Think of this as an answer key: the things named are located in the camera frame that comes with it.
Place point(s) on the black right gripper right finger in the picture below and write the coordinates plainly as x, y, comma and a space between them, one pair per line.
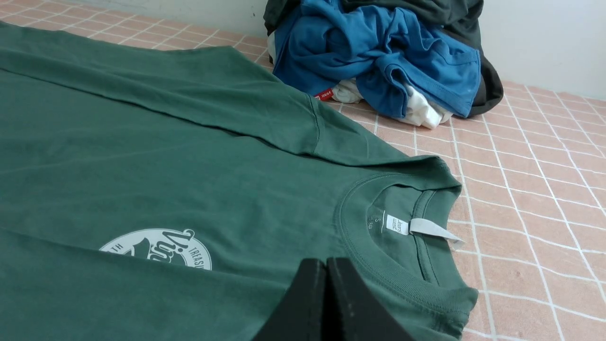
353, 312

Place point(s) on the white garment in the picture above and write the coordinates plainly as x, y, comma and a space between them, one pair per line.
420, 111

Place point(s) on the pink checkered tablecloth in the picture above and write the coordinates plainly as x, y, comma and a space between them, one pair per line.
530, 219

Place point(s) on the dark grey shirt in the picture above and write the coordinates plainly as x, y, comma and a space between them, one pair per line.
458, 19

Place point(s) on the green long-sleeve shirt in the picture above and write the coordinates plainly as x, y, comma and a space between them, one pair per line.
151, 195

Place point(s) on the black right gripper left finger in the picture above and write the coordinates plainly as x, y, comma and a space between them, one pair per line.
299, 315

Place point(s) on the blue shirt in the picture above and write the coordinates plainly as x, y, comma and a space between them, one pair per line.
384, 50

